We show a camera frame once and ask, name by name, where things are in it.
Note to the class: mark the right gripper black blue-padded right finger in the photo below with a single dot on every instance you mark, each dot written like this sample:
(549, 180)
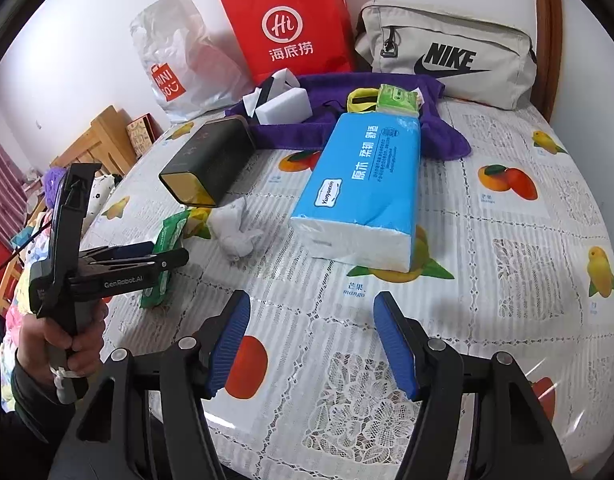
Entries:
(511, 436)

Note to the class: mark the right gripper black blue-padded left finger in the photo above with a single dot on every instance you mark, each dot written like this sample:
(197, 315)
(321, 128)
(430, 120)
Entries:
(143, 418)

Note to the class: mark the white glove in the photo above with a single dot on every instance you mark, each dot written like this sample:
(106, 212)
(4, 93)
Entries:
(225, 225)

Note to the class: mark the blue tissue pack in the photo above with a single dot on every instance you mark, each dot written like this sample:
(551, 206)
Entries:
(359, 204)

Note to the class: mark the white sponge block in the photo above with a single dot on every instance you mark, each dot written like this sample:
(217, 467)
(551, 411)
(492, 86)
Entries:
(290, 107)

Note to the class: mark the green wet wipes pack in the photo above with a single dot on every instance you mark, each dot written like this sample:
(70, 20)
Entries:
(398, 101)

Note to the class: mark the yellow pouch with black straps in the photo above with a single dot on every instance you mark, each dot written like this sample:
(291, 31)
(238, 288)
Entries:
(362, 100)

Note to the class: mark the person's left hand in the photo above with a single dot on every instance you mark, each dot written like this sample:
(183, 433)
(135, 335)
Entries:
(37, 335)

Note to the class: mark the white spotted pillow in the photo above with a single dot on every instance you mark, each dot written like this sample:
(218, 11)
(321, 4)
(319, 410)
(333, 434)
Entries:
(101, 189)

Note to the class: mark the purple plush toy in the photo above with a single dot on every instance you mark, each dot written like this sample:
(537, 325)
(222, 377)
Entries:
(52, 181)

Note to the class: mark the wooden bed headboard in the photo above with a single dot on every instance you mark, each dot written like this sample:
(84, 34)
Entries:
(105, 142)

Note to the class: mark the dark green tea box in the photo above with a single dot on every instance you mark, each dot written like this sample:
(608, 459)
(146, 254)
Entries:
(202, 171)

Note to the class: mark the small patterned box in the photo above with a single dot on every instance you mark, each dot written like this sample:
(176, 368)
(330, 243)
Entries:
(142, 133)

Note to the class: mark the fruit print tablecloth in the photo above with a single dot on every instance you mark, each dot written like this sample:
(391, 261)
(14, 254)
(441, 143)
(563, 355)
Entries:
(509, 232)

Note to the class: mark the white plastic Miniso bag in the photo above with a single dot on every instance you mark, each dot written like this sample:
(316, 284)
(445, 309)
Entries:
(189, 75)

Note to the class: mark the purple towel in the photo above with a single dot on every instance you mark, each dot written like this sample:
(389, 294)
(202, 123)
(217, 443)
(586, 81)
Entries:
(328, 95)

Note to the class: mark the red paper shopping bag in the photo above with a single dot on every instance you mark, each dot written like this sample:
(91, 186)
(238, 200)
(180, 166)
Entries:
(305, 36)

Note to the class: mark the grey Nike bag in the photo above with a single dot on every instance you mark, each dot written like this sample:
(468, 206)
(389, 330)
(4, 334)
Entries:
(476, 60)

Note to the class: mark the brown wooden door frame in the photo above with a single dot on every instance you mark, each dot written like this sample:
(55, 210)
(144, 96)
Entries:
(549, 20)

